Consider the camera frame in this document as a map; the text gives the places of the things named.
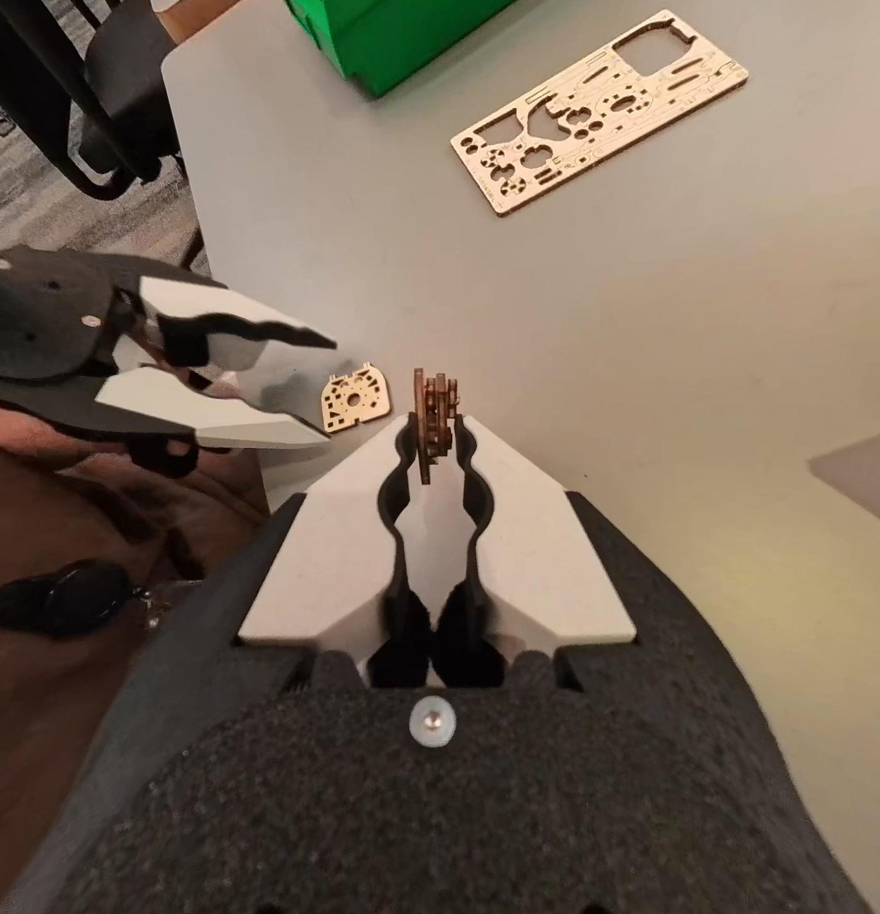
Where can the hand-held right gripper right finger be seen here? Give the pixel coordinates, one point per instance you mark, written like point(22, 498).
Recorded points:
point(547, 571)

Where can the wooden cut-out part sheet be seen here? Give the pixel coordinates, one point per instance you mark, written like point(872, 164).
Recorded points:
point(604, 114)

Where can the black glossy object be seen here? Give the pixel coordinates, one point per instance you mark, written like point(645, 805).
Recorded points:
point(61, 598)

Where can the person's brown clothing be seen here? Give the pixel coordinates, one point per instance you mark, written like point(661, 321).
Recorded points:
point(26, 728)

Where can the small wooden perforated plate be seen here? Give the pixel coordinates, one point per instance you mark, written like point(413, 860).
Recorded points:
point(356, 400)

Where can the black chair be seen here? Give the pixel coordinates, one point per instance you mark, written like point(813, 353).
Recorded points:
point(118, 78)

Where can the person's left hand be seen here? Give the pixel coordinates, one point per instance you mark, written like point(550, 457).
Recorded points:
point(90, 485)

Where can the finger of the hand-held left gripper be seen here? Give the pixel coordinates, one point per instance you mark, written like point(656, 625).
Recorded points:
point(190, 414)
point(211, 303)

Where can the brown wooden gear assembly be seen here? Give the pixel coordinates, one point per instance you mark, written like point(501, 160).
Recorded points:
point(433, 421)

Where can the green box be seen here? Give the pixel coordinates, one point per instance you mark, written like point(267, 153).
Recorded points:
point(390, 39)

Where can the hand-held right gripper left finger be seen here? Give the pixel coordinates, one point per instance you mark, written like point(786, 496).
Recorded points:
point(318, 571)

